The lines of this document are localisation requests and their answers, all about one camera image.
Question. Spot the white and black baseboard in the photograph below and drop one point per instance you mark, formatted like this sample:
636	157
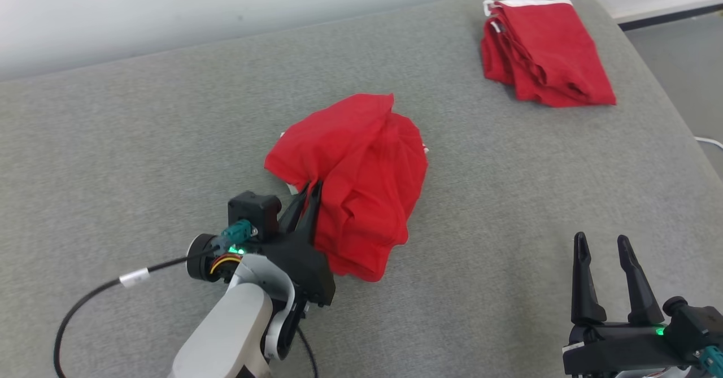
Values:
672	16

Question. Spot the red white jersey with lettering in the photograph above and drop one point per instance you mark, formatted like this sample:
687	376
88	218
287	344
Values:
548	56

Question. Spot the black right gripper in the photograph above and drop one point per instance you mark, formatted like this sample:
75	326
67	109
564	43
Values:
615	350

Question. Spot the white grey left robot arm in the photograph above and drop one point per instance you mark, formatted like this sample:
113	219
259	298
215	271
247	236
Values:
237	327

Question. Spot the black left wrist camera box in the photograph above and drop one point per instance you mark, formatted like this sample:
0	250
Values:
254	211

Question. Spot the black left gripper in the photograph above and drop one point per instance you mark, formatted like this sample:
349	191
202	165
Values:
299	265

